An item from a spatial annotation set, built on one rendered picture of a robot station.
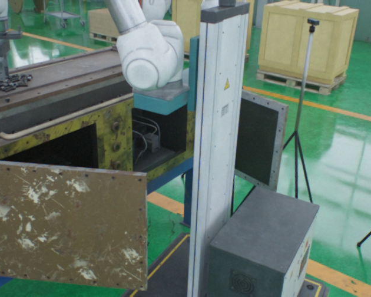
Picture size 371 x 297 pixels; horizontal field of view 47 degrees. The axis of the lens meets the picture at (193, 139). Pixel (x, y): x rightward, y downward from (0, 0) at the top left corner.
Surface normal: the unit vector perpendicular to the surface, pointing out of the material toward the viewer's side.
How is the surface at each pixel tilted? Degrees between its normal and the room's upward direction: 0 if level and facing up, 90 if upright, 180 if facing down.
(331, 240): 0
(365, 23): 90
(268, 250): 0
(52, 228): 90
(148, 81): 93
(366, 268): 0
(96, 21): 90
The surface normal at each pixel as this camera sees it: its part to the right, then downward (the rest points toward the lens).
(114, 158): 0.80, 0.29
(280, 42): -0.58, 0.33
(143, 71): -0.11, 0.51
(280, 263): 0.04, -0.90
